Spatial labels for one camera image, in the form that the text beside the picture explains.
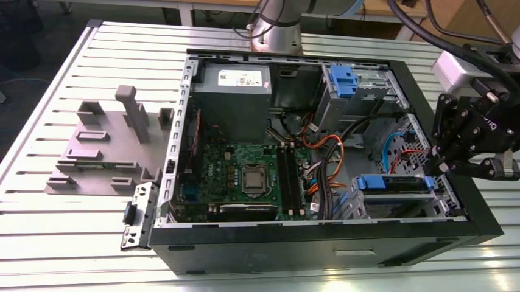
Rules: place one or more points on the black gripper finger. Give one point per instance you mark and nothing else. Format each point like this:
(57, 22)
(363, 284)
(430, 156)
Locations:
(478, 168)
(443, 121)

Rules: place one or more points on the hard disk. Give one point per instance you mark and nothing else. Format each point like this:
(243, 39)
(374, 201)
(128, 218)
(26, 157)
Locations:
(371, 182)

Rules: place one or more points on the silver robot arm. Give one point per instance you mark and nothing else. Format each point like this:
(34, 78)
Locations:
(279, 33)

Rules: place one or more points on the grey metal disk bay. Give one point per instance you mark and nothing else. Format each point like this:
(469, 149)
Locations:
(398, 197)

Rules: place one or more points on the blue drive bay latch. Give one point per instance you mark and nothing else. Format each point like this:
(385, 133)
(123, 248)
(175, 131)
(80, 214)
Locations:
(343, 80)

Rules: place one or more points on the wooden cabinet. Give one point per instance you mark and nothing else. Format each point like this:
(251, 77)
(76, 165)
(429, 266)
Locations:
(458, 15)

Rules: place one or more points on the wooden desk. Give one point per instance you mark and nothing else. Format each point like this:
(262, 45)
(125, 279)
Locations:
(373, 7)

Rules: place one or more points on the black RAM slot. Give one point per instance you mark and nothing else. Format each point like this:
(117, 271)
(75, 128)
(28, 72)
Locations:
(286, 182)
(296, 182)

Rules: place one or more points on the silver CPU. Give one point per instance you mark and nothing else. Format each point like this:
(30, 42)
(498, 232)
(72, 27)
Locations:
(254, 179)

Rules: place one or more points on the CPU socket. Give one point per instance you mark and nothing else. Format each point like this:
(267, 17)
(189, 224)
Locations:
(255, 194)

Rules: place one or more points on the grey power supply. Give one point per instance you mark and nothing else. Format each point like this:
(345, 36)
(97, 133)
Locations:
(231, 112)

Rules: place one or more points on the black PC case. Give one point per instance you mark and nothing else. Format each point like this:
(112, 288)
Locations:
(283, 252)

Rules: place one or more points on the green motherboard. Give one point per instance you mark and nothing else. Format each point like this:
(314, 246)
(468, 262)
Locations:
(219, 158)

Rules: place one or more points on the black graphics card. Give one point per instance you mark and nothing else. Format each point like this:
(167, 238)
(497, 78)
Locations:
(243, 213)

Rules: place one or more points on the grey parts rack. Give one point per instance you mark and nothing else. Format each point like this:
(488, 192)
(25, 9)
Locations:
(121, 152)

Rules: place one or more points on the green RAM stick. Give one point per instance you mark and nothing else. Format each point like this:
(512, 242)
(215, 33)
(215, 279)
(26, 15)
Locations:
(97, 166)

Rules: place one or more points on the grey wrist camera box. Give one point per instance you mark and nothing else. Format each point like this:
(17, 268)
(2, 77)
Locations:
(451, 71)

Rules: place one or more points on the white desk frame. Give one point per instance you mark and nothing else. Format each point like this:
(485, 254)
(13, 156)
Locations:
(185, 16)

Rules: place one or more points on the grey expansion card bracket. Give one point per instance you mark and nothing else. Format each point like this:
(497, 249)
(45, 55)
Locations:
(141, 213)

